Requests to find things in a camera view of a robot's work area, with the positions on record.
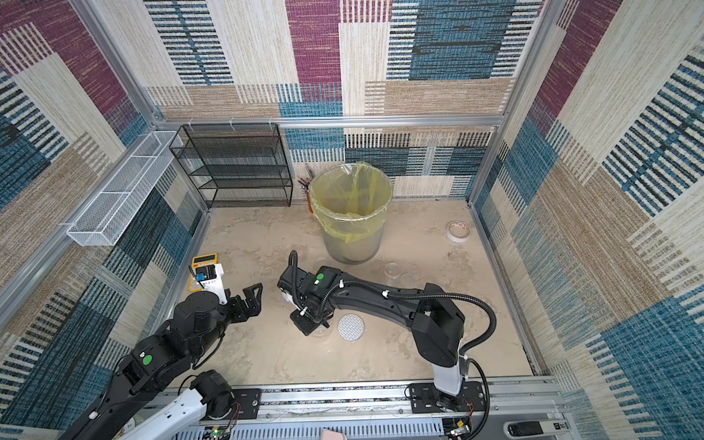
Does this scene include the patterned white jar lid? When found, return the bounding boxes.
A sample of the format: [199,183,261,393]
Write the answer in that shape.
[337,313,366,342]

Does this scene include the small jar with rice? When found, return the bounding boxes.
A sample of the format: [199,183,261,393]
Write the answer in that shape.
[384,262,403,285]

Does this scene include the bin with yellow bag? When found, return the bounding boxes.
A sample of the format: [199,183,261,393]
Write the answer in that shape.
[309,162,393,265]

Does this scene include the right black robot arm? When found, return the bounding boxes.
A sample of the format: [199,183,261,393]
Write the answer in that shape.
[278,251,497,412]

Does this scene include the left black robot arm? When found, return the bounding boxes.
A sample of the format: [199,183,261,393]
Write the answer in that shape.
[62,283,263,439]

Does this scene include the yellow calculator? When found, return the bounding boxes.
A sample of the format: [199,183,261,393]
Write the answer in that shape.
[189,253,218,293]

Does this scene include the pens in red cup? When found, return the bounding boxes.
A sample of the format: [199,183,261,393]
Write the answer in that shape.
[297,177,312,194]

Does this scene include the tape roll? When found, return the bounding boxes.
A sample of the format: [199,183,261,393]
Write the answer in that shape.
[445,220,471,244]

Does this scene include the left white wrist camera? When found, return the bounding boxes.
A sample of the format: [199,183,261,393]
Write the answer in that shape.
[189,263,227,304]

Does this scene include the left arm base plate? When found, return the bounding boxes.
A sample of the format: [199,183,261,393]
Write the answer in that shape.
[200,389,262,422]

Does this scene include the black wire mesh shelf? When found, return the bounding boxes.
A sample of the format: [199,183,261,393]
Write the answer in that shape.
[170,123,293,208]

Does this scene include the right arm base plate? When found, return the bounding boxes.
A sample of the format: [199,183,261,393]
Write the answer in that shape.
[405,381,487,414]

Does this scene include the white wire mesh basket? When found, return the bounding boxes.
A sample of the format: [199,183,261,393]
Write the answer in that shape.
[66,131,176,247]

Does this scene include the aluminium front rail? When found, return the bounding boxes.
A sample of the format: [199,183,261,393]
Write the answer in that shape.
[125,378,579,440]

